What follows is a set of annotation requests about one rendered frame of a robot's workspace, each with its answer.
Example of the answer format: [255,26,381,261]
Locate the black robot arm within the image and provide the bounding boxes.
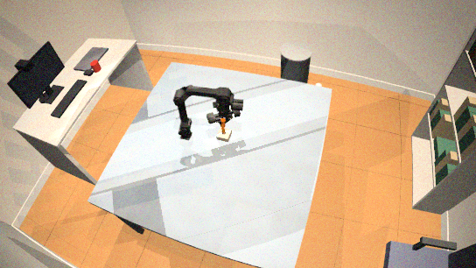
[173,85,244,140]

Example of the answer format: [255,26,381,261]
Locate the beige square block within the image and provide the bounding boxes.
[216,127,232,142]

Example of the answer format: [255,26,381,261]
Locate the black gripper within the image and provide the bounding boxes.
[206,108,241,124]

